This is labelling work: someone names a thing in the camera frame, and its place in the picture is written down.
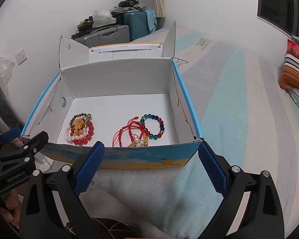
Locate pink white bead bracelet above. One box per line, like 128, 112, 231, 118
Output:
64, 124, 89, 144

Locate red bead bracelet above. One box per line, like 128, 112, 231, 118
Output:
71, 121, 95, 146

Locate yellow bead bracelet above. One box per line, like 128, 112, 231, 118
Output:
71, 118, 89, 137

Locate brown green bead bracelet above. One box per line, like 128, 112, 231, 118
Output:
69, 113, 93, 130

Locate red cord bracelet gold bar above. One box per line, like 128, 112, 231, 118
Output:
128, 130, 149, 147

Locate red cord bracelet gold tube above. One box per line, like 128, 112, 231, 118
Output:
112, 116, 147, 147

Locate white pearl string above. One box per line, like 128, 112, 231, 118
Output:
132, 133, 145, 147

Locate blue yellow cardboard box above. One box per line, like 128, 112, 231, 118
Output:
21, 25, 203, 169

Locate multicolour glass bead bracelet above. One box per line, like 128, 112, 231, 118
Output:
139, 113, 165, 141

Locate person's left hand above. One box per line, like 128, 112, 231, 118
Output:
0, 188, 21, 229

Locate striped bed sheet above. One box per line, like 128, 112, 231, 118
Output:
83, 28, 299, 238

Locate grey suitcase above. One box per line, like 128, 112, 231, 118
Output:
71, 25, 131, 48

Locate white plastic bag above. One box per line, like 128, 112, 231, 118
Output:
92, 9, 116, 27

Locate striped red orange pillow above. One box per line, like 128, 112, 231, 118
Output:
279, 38, 299, 89

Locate teal suitcase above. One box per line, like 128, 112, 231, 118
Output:
113, 9, 157, 41

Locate black headphones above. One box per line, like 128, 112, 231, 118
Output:
118, 0, 139, 8

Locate white wall socket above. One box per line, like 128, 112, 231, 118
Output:
15, 48, 27, 65

